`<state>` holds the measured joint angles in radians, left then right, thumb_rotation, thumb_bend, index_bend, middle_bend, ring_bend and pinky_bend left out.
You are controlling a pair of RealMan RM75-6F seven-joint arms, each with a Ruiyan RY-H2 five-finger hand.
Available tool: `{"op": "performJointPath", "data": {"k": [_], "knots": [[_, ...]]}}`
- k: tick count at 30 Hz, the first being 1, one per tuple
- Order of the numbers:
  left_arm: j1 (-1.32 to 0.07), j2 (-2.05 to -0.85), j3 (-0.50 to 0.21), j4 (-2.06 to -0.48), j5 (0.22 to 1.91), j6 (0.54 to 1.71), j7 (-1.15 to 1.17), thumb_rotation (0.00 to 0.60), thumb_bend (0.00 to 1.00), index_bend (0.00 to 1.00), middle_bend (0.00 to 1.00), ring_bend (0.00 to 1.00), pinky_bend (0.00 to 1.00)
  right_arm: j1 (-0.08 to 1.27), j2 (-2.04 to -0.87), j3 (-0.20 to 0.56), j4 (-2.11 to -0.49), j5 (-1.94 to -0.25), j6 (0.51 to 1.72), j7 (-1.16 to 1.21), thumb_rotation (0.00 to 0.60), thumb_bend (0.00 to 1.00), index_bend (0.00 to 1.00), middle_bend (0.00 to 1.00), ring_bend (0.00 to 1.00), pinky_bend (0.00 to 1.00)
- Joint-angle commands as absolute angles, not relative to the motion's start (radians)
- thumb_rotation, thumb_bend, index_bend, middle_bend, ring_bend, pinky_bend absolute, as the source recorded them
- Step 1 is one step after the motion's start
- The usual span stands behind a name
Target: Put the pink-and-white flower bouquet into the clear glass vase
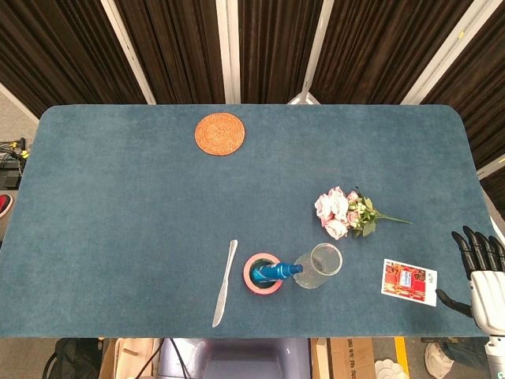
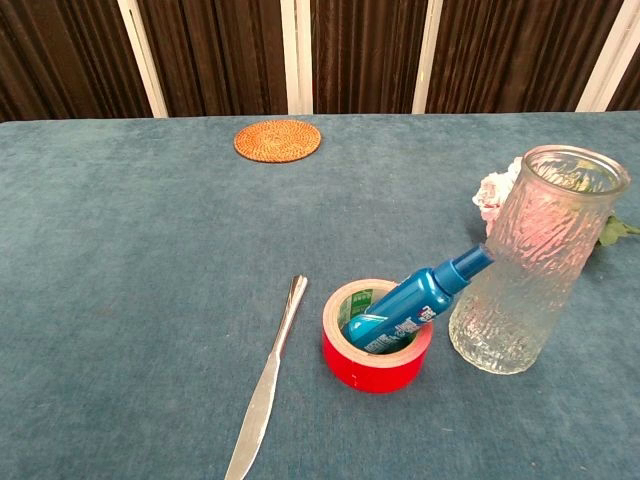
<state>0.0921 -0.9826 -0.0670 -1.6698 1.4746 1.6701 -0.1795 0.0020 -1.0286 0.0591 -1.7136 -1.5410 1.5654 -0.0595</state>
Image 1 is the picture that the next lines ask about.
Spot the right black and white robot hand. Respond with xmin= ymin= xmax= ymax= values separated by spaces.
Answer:
xmin=435 ymin=225 xmax=505 ymax=337

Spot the pink artificial rose bouquet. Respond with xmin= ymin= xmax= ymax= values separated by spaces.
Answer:
xmin=314 ymin=186 xmax=413 ymax=241

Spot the clear glass cup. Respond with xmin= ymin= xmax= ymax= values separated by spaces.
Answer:
xmin=294 ymin=242 xmax=344 ymax=291

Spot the blue carpeted table surface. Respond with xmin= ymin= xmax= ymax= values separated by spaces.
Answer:
xmin=0 ymin=103 xmax=505 ymax=340

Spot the red and white card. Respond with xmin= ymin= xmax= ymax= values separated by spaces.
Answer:
xmin=380 ymin=258 xmax=440 ymax=308

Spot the white sneaker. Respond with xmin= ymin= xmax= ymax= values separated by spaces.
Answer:
xmin=423 ymin=342 xmax=455 ymax=379

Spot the brown cardboard box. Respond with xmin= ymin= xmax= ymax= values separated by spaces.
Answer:
xmin=310 ymin=337 xmax=376 ymax=379

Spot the blue spray bottle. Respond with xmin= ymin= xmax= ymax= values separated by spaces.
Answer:
xmin=252 ymin=263 xmax=305 ymax=283

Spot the silver table knife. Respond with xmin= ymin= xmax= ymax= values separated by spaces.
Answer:
xmin=211 ymin=239 xmax=239 ymax=328

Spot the round orange woven coaster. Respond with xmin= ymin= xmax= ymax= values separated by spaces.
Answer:
xmin=194 ymin=112 xmax=246 ymax=157

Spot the light wooden crate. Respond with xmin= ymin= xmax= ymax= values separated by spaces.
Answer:
xmin=97 ymin=338 xmax=163 ymax=379

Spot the dark brown pleated curtain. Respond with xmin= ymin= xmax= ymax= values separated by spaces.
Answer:
xmin=0 ymin=0 xmax=505 ymax=206

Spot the black bag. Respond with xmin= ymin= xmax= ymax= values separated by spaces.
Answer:
xmin=42 ymin=338 xmax=110 ymax=379

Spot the white frame post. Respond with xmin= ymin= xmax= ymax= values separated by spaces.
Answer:
xmin=99 ymin=0 xmax=157 ymax=106
xmin=474 ymin=152 xmax=505 ymax=179
xmin=399 ymin=0 xmax=505 ymax=106
xmin=215 ymin=0 xmax=242 ymax=105
xmin=286 ymin=0 xmax=336 ymax=106

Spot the red duct tape roll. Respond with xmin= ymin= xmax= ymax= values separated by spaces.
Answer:
xmin=242 ymin=253 xmax=284 ymax=295

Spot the black equipment with cables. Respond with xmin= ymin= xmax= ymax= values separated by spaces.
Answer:
xmin=0 ymin=137 xmax=32 ymax=190

